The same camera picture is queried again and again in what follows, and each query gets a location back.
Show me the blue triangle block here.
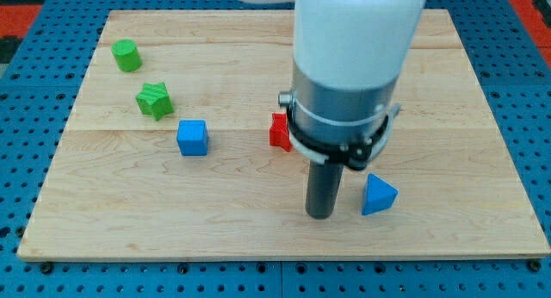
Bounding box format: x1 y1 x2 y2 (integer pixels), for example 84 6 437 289
362 173 399 215

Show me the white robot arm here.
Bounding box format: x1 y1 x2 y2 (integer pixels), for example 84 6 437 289
239 0 426 171

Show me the red star block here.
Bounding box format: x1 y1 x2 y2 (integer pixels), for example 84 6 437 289
269 113 293 152

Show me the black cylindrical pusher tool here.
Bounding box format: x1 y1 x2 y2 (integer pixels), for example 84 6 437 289
305 161 344 220

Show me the blue cube block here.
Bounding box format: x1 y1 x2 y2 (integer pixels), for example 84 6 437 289
176 120 209 156

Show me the wooden board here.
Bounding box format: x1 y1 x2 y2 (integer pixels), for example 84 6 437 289
18 9 550 262

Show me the green star block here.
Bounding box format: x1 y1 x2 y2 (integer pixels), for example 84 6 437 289
135 82 174 121

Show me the green cylinder block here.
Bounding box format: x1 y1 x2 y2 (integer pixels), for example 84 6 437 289
111 39 142 72

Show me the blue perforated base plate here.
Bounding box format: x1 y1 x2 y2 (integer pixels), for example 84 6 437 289
1 0 550 297

